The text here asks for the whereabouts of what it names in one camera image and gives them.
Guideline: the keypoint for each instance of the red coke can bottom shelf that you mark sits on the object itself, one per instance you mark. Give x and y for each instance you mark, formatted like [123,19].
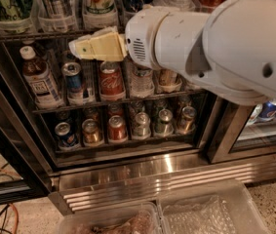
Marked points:
[116,128]

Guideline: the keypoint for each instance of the top wire shelf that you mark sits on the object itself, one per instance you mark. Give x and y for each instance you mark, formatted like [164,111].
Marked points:
[55,35]

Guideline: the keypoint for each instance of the clear plastic bin right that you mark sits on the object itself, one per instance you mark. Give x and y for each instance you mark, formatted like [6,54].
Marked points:
[222,207]

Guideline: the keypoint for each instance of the gold can bottom shelf right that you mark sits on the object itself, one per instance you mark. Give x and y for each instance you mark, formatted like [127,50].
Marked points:
[186,119]

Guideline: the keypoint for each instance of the red coke can middle shelf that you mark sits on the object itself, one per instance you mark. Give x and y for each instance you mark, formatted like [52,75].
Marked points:
[110,77]

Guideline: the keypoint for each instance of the fridge glass door right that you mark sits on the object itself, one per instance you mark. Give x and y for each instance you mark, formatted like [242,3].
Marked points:
[234,138]

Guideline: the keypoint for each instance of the gold can middle shelf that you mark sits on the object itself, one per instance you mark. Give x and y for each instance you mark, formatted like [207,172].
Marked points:
[167,77]

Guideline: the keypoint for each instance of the blue pepsi can middle shelf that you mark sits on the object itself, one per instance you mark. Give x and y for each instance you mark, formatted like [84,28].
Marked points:
[75,83]

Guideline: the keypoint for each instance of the silver striped can top shelf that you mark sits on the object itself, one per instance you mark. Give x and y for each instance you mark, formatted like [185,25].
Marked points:
[58,9]

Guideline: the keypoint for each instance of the green can bottom shelf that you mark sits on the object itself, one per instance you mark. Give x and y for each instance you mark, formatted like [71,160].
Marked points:
[164,125]

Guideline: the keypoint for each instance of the clear water bottle middle shelf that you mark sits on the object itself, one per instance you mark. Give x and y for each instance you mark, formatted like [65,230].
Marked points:
[142,79]

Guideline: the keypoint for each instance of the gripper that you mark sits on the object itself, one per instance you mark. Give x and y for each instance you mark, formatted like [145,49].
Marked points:
[141,38]

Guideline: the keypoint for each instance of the wire shelf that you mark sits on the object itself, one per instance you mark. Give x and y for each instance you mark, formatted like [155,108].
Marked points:
[123,100]
[55,35]

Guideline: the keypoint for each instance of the gold can bottom shelf left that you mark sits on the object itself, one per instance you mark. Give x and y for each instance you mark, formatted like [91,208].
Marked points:
[91,131]

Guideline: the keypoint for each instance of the middle wire shelf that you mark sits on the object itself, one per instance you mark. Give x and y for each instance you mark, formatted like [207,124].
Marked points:
[123,100]

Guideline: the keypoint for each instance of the steel fridge bottom grille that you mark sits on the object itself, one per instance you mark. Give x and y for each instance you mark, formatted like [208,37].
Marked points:
[144,179]

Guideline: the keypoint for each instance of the fridge open door left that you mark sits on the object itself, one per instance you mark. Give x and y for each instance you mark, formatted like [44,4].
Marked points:
[33,182]

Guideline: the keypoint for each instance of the clear plastic bin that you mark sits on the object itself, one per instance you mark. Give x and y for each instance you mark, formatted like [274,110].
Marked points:
[134,218]
[222,207]

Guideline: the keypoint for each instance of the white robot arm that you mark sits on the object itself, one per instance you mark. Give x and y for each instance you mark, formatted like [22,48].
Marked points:
[230,52]

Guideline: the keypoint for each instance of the gold can shelf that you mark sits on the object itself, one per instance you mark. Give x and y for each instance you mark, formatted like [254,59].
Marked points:
[91,131]
[167,77]
[186,119]

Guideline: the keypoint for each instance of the silver can bottom shelf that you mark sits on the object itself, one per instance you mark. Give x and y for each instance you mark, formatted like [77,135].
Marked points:
[141,125]

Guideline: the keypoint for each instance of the blue pepsi can bottom shelf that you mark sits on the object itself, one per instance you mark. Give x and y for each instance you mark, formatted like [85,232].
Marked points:
[65,135]

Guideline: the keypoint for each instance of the clear plastic bin left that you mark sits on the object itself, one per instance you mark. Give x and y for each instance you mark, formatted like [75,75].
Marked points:
[134,218]

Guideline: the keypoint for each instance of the tea bottle left middle shelf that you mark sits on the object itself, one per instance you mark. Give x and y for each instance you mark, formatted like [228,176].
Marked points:
[39,77]

